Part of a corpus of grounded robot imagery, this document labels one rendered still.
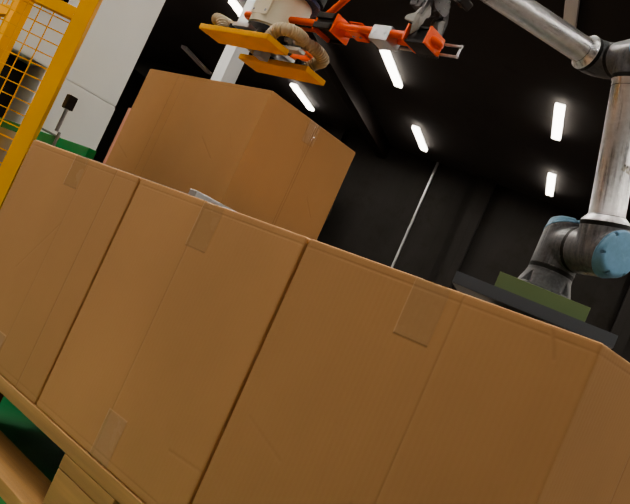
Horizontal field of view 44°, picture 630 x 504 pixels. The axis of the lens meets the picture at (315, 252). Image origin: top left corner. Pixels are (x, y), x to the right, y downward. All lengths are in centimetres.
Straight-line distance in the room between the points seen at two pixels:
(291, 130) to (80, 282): 102
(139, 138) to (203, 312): 144
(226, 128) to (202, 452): 130
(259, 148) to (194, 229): 99
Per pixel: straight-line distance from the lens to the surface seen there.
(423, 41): 210
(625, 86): 257
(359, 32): 229
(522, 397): 78
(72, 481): 120
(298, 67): 248
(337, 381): 89
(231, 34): 247
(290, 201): 222
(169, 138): 234
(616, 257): 248
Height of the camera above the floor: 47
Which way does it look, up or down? 4 degrees up
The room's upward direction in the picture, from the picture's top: 24 degrees clockwise
